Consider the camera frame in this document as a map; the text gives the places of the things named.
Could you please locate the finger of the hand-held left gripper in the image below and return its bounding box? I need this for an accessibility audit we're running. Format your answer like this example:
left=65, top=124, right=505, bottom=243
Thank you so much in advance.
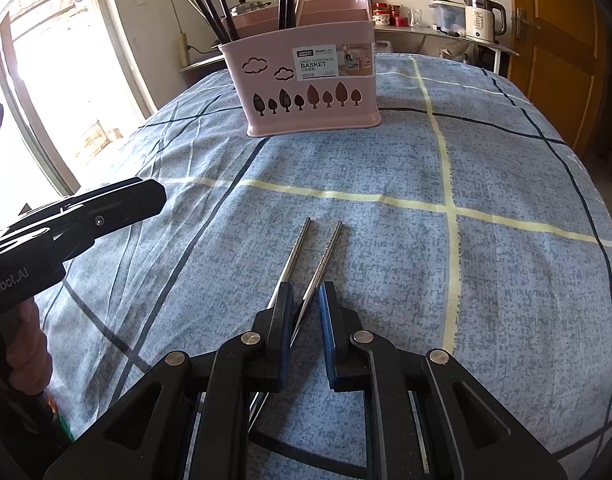
left=8, top=177, right=167, bottom=233
left=0, top=217, right=117, bottom=267

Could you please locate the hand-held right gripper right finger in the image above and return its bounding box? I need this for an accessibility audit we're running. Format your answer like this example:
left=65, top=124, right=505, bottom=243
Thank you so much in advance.
left=318, top=281, right=569, bottom=480

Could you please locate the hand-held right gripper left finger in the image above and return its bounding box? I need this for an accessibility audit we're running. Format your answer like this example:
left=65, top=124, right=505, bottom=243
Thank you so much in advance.
left=43, top=281, right=293, bottom=480

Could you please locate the metal chopstick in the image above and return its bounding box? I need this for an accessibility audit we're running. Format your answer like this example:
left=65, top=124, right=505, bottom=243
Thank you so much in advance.
left=248, top=217, right=313, bottom=428
left=290, top=220, right=344, bottom=343

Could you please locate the pink plastic chopstick basket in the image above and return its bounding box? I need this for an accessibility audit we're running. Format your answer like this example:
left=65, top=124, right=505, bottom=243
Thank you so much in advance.
left=217, top=0, right=383, bottom=138

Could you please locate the person's left hand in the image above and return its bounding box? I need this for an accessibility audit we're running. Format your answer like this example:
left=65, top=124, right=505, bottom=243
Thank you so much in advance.
left=0, top=297, right=54, bottom=396

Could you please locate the blue checked bed sheet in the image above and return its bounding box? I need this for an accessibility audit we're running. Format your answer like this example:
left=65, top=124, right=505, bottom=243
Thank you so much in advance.
left=33, top=52, right=612, bottom=480

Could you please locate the thin wooden chopstick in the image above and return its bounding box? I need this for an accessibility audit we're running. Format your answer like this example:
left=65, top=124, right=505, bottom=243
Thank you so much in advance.
left=182, top=0, right=210, bottom=21

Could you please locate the steel pot with lid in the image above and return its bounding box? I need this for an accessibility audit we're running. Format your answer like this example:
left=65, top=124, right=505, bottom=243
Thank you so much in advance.
left=229, top=0, right=273, bottom=17

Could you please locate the steel counter shelf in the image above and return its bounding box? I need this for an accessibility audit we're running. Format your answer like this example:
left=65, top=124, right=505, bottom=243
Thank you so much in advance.
left=375, top=25, right=520, bottom=57

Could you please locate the water filter pitcher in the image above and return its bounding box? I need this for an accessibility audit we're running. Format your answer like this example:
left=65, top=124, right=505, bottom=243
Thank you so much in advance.
left=430, top=2, right=467, bottom=34

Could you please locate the white electric kettle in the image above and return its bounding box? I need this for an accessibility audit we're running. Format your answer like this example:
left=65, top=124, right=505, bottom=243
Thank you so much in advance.
left=464, top=0, right=507, bottom=44

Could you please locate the wooden door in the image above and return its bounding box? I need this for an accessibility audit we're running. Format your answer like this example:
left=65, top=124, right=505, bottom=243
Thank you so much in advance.
left=504, top=0, right=612, bottom=153

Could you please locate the window frame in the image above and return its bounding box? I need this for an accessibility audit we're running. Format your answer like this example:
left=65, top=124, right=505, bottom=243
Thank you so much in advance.
left=0, top=0, right=159, bottom=198

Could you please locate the metal door handle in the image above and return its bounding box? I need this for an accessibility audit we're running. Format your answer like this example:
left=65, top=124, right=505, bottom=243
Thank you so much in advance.
left=514, top=7, right=542, bottom=39

